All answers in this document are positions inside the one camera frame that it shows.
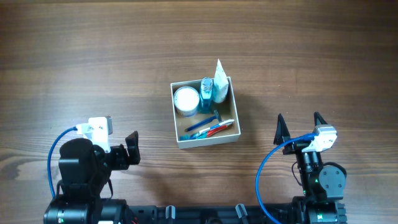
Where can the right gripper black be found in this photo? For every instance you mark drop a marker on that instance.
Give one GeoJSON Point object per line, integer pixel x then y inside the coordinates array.
{"type": "Point", "coordinates": [298, 145]}

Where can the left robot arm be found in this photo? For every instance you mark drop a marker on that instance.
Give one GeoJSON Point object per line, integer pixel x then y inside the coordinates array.
{"type": "Point", "coordinates": [85, 169]}

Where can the white cardboard box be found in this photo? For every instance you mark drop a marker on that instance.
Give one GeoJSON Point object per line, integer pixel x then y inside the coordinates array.
{"type": "Point", "coordinates": [226, 109]}

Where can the white lotion tube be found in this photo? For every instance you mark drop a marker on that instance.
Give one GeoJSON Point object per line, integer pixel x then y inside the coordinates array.
{"type": "Point", "coordinates": [220, 84]}

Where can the blue mouthwash bottle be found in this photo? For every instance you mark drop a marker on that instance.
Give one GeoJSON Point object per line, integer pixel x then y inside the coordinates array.
{"type": "Point", "coordinates": [206, 91]}

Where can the red white toothpaste tube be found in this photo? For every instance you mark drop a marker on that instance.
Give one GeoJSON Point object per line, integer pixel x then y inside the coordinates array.
{"type": "Point", "coordinates": [215, 130]}

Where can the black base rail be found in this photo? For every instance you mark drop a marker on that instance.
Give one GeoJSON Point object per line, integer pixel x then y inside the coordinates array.
{"type": "Point", "coordinates": [217, 214]}

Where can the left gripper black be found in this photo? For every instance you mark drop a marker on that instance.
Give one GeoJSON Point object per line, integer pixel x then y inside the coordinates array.
{"type": "Point", "coordinates": [123, 154]}

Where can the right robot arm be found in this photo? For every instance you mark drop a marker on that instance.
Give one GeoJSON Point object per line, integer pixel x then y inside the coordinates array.
{"type": "Point", "coordinates": [323, 183]}

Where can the white round cream jar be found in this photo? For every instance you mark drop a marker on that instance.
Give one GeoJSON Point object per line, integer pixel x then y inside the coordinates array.
{"type": "Point", "coordinates": [186, 101]}

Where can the blue white toothbrush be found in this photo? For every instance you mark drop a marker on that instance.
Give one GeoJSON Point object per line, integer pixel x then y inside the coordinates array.
{"type": "Point", "coordinates": [196, 135]}

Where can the blue disposable razor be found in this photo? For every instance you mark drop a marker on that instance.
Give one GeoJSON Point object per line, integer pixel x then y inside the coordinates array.
{"type": "Point", "coordinates": [205, 121]}

